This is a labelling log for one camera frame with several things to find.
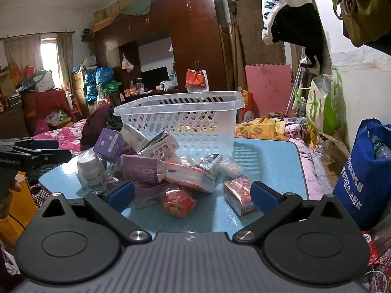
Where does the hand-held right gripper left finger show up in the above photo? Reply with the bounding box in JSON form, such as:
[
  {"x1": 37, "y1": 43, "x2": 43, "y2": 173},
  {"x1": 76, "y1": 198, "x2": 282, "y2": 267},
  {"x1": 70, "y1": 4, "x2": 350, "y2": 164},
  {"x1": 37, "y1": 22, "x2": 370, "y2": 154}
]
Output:
[{"x1": 40, "y1": 180, "x2": 152, "y2": 246}]

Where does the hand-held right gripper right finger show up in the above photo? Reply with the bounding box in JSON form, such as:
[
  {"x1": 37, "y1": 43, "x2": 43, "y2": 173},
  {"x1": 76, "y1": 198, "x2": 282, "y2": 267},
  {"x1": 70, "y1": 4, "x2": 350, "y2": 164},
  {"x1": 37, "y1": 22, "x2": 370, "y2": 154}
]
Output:
[{"x1": 232, "y1": 181, "x2": 352, "y2": 246}]

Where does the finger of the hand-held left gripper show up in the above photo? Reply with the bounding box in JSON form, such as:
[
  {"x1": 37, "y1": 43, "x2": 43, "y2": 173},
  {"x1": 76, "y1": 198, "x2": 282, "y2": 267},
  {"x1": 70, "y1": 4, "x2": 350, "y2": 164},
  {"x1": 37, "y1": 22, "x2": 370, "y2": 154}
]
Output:
[
  {"x1": 0, "y1": 138, "x2": 65, "y2": 154},
  {"x1": 18, "y1": 149, "x2": 73, "y2": 172}
]

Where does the clear plastic packet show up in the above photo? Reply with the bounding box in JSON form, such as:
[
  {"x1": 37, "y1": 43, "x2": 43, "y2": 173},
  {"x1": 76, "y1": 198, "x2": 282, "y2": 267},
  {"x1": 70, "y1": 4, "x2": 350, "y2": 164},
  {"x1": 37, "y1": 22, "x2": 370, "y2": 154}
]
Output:
[{"x1": 105, "y1": 178, "x2": 172, "y2": 209}]

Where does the purple white long box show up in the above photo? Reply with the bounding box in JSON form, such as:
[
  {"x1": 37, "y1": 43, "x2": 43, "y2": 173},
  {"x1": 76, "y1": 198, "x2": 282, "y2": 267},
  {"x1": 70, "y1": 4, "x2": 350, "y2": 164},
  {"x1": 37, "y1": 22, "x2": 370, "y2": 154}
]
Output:
[{"x1": 120, "y1": 154, "x2": 167, "y2": 184}]

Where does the white medicine bottle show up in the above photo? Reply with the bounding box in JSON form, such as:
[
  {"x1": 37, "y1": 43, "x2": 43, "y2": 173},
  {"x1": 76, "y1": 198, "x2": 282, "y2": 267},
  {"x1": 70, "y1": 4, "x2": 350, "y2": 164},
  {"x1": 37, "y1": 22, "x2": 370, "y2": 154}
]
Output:
[{"x1": 76, "y1": 152, "x2": 108, "y2": 190}]

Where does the clear plastic bag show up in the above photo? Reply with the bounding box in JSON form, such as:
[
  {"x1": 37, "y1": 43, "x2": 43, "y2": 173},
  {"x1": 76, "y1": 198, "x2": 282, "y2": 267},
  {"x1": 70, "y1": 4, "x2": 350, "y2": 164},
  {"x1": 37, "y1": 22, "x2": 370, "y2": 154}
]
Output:
[{"x1": 218, "y1": 156, "x2": 243, "y2": 178}]

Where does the purple cube box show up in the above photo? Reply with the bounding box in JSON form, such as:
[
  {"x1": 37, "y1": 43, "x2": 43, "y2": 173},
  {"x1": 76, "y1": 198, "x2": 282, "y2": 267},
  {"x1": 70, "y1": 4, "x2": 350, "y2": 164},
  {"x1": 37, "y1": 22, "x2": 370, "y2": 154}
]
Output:
[{"x1": 92, "y1": 127, "x2": 124, "y2": 159}]

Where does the red round candy ball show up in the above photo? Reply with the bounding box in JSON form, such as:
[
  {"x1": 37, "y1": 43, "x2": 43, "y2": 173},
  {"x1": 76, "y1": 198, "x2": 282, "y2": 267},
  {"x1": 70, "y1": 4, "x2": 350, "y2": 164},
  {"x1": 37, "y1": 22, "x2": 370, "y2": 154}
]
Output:
[{"x1": 162, "y1": 187, "x2": 196, "y2": 219}]

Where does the silver foil packet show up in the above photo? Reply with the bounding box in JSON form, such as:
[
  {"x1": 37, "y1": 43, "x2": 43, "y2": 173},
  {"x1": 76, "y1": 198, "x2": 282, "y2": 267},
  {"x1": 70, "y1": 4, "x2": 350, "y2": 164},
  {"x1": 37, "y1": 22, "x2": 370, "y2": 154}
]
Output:
[{"x1": 195, "y1": 153, "x2": 223, "y2": 179}]

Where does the white red blue box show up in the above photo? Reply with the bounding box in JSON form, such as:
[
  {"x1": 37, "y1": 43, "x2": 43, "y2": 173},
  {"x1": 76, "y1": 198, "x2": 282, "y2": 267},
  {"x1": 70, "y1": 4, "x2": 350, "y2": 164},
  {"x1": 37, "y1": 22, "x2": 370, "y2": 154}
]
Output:
[{"x1": 165, "y1": 162, "x2": 216, "y2": 193}]

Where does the white plastic basket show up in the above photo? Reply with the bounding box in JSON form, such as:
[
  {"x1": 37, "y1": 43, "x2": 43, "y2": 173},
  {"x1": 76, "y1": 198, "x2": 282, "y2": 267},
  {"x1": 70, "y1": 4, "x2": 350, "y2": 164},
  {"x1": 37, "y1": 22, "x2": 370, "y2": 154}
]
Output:
[{"x1": 113, "y1": 91, "x2": 245, "y2": 156}]

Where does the person's left hand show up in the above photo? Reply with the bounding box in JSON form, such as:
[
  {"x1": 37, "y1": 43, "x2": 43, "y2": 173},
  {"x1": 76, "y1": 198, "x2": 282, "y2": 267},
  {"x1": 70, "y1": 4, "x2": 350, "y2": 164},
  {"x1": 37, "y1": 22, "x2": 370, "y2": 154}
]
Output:
[{"x1": 0, "y1": 178, "x2": 22, "y2": 220}]

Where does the pink floral bedsheet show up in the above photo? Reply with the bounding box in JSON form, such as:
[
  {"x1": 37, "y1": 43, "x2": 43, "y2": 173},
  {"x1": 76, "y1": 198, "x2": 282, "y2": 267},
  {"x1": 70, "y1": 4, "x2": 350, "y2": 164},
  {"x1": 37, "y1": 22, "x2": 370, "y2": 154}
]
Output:
[{"x1": 31, "y1": 119, "x2": 89, "y2": 153}]

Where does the red cloth covered furniture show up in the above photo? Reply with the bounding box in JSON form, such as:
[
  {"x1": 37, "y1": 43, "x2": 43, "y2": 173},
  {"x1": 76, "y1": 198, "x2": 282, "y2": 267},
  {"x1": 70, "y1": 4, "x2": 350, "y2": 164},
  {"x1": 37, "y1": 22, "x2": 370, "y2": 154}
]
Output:
[{"x1": 21, "y1": 88, "x2": 72, "y2": 135}]

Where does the orange bag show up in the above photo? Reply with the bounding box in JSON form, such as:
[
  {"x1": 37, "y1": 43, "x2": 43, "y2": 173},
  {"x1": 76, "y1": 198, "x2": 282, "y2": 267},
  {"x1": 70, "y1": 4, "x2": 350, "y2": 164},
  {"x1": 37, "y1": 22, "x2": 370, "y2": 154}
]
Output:
[{"x1": 0, "y1": 172, "x2": 37, "y2": 246}]

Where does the maroon clothing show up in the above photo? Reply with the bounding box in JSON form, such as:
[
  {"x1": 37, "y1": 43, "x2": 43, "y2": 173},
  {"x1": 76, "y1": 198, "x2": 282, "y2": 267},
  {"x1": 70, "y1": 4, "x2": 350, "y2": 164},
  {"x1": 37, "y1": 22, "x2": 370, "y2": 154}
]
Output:
[{"x1": 81, "y1": 104, "x2": 123, "y2": 151}]

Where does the pink quilt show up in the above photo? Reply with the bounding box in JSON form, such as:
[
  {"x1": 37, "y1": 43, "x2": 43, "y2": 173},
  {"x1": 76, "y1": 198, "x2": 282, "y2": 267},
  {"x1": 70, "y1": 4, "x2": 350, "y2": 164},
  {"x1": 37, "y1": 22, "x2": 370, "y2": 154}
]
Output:
[{"x1": 290, "y1": 122, "x2": 333, "y2": 202}]

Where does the white dotted gift bag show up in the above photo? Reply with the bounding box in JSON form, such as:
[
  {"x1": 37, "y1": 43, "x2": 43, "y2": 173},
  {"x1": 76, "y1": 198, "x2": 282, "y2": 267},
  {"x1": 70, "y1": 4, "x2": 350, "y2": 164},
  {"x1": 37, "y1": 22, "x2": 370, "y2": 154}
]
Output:
[{"x1": 32, "y1": 70, "x2": 55, "y2": 92}]

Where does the stack of cardboard boxes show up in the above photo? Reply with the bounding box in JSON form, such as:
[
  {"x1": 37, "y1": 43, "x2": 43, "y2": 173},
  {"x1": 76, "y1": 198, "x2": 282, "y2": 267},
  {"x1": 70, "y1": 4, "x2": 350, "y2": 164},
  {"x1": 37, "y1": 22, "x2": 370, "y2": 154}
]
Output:
[{"x1": 72, "y1": 72, "x2": 89, "y2": 115}]

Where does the yellow orange blanket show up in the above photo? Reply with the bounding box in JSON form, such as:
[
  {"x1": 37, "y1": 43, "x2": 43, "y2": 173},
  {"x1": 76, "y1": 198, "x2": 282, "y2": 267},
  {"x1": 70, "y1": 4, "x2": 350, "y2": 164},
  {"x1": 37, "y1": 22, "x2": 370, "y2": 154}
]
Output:
[{"x1": 235, "y1": 116, "x2": 286, "y2": 142}]

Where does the beige curtain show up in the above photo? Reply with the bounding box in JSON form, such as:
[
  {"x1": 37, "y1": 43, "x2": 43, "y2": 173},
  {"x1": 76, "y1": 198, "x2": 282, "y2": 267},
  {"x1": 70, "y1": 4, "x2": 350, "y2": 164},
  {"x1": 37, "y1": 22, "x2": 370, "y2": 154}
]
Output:
[
  {"x1": 3, "y1": 34, "x2": 42, "y2": 71},
  {"x1": 56, "y1": 32, "x2": 74, "y2": 92}
]

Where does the window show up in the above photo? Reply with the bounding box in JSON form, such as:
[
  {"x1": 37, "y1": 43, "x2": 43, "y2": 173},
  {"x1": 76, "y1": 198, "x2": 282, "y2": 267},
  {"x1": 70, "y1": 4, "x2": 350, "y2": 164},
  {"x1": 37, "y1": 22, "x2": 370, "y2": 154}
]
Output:
[{"x1": 41, "y1": 38, "x2": 58, "y2": 77}]

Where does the blue shopping bag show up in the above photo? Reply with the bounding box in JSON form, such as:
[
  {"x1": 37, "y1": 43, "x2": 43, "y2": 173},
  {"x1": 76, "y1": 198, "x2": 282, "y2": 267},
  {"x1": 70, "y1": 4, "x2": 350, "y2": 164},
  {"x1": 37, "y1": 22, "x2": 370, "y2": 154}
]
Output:
[{"x1": 332, "y1": 118, "x2": 391, "y2": 231}]

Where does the pink foam mat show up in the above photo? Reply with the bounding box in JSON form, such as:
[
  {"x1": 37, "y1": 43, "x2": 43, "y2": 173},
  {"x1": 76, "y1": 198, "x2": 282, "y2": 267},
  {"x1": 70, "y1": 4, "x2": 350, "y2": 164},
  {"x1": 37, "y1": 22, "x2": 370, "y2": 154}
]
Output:
[{"x1": 245, "y1": 64, "x2": 292, "y2": 118}]

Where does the green white shopping bag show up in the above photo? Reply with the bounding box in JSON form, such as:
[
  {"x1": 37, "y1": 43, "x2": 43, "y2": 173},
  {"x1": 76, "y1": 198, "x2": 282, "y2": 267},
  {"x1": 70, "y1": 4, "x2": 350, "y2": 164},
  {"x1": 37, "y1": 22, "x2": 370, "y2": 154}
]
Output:
[{"x1": 295, "y1": 67, "x2": 343, "y2": 136}]

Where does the white hanging plastic bag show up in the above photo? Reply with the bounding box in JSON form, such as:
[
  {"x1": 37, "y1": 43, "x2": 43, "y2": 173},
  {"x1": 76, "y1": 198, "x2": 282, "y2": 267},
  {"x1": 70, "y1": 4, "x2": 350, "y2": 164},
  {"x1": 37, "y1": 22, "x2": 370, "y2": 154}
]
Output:
[{"x1": 121, "y1": 53, "x2": 134, "y2": 73}]

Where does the red packet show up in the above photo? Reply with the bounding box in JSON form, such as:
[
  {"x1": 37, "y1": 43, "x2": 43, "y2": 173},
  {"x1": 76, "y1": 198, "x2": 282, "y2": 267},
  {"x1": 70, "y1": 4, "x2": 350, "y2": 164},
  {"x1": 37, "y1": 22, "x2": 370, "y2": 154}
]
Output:
[{"x1": 360, "y1": 231, "x2": 381, "y2": 266}]

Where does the black television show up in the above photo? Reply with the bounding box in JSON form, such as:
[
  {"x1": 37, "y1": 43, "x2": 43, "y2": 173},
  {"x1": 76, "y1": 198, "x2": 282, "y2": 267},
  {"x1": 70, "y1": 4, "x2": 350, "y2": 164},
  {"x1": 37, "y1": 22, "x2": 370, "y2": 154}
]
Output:
[{"x1": 141, "y1": 66, "x2": 169, "y2": 90}]

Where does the clear water bottle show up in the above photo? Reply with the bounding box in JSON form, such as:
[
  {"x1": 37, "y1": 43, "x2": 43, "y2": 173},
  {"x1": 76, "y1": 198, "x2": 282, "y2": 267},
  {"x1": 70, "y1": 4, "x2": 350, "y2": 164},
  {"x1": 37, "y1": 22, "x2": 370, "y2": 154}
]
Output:
[{"x1": 371, "y1": 136, "x2": 391, "y2": 159}]

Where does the red hanging bag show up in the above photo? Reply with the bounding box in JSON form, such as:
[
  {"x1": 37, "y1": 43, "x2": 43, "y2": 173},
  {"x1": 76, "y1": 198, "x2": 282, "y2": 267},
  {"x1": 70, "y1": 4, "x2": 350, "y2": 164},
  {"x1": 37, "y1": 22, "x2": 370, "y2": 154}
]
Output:
[{"x1": 185, "y1": 67, "x2": 209, "y2": 90}]

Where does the brown wooden door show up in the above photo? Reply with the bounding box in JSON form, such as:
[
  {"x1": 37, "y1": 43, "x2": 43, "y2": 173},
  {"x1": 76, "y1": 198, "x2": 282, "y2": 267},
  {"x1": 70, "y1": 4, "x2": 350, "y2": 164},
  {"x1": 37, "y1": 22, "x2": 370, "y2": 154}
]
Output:
[{"x1": 228, "y1": 0, "x2": 286, "y2": 68}]

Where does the black garment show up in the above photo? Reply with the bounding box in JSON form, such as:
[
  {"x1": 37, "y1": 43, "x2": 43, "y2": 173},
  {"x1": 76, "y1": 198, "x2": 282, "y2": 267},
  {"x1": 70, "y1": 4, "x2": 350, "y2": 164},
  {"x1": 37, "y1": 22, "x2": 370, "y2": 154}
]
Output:
[{"x1": 272, "y1": 3, "x2": 326, "y2": 75}]

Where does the brown wooden wardrobe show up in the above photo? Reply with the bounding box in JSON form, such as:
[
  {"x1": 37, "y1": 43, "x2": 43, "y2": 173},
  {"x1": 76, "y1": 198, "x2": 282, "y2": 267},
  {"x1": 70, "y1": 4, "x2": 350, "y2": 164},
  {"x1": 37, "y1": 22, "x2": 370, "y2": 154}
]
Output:
[{"x1": 92, "y1": 0, "x2": 233, "y2": 98}]

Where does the white tote bag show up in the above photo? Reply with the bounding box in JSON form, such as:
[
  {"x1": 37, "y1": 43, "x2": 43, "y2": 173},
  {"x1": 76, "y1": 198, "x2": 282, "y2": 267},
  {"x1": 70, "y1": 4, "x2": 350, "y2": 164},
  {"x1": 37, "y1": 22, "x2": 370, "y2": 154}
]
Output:
[{"x1": 261, "y1": 0, "x2": 315, "y2": 46}]

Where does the olive bag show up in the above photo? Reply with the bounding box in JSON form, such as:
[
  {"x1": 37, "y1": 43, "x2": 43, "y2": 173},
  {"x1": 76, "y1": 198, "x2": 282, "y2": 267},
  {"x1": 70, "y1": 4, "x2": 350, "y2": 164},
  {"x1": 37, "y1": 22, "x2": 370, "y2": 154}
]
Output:
[{"x1": 342, "y1": 0, "x2": 391, "y2": 48}]

